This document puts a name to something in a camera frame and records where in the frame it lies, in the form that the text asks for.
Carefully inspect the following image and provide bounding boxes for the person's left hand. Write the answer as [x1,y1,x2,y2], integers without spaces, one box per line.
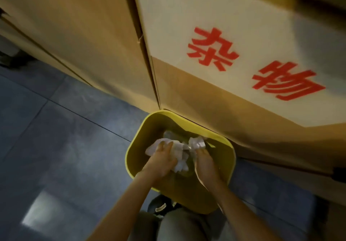
[141,141,178,179]

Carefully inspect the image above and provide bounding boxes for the person's right hand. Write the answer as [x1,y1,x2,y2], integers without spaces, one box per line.
[194,148,221,190]

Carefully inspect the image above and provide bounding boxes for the white paper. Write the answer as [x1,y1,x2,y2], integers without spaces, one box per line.
[145,130,206,173]

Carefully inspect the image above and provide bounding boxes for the person's right forearm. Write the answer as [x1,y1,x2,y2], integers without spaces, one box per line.
[208,181,283,241]

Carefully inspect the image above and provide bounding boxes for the person's left forearm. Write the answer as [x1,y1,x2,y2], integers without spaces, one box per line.
[86,171,158,241]

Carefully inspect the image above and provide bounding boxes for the yellow plastic waste bin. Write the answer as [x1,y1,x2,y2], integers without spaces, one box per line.
[125,110,236,215]

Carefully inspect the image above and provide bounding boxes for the person's black shoe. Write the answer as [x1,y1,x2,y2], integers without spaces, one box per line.
[147,194,182,217]

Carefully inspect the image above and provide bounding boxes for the person's grey trousers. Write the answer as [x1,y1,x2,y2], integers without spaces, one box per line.
[127,207,233,241]

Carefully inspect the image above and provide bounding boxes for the white sign with red characters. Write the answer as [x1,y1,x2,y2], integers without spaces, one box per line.
[131,0,346,128]

